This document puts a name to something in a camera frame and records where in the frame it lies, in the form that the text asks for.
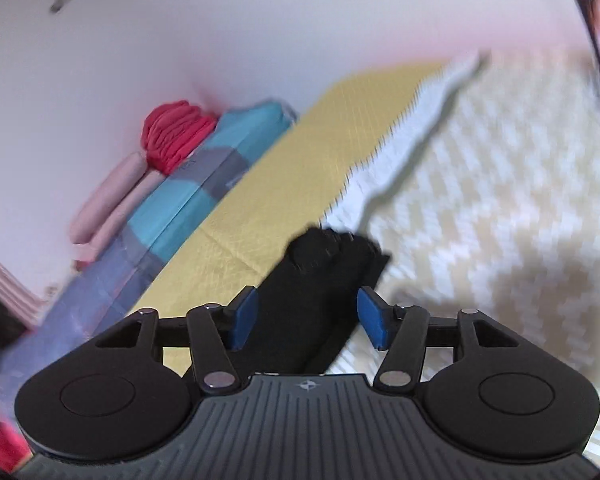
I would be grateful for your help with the pink striped cloth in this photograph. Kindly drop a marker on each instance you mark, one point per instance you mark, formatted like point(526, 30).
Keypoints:
point(5, 285)

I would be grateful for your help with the yellow quilted mat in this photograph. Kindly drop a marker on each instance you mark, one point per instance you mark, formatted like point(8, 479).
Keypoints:
point(305, 160)

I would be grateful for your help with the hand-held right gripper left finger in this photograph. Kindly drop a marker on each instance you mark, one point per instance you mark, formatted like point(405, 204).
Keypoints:
point(245, 317)

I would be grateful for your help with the stack of red clothes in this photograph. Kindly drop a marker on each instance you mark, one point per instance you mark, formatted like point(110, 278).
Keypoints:
point(175, 135)

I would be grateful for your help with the folded pink cloth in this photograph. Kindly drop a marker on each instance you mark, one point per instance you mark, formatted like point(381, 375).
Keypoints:
point(125, 215)
point(107, 195)

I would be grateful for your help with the white patterned blanket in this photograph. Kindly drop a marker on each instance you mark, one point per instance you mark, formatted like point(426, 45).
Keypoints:
point(505, 210)

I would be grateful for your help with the black pants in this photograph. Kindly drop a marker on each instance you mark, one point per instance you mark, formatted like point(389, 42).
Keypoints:
point(310, 300)

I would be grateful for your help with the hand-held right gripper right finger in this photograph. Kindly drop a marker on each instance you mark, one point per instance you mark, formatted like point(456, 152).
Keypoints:
point(372, 317)

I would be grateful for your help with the red folded clothes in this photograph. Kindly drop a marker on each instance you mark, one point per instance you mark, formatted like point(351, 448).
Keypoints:
point(0, 445)

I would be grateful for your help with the folded plaid quilt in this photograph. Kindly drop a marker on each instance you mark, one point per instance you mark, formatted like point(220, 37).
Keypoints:
point(180, 210)

